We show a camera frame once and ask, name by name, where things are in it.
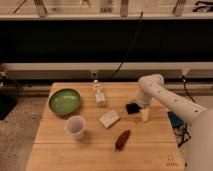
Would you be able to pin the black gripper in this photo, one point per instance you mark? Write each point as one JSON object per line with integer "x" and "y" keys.
{"x": 135, "y": 108}

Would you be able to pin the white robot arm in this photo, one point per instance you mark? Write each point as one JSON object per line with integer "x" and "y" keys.
{"x": 200, "y": 151}

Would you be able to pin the green ceramic bowl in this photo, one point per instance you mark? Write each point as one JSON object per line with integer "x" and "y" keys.
{"x": 64, "y": 101}

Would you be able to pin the blue box beside table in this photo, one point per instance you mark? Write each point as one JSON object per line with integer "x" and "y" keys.
{"x": 175, "y": 121}

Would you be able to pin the small white bottle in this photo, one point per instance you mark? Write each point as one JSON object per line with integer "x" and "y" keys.
{"x": 99, "y": 94}

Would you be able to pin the black object at left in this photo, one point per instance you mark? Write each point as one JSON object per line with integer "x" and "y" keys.
{"x": 7, "y": 103}

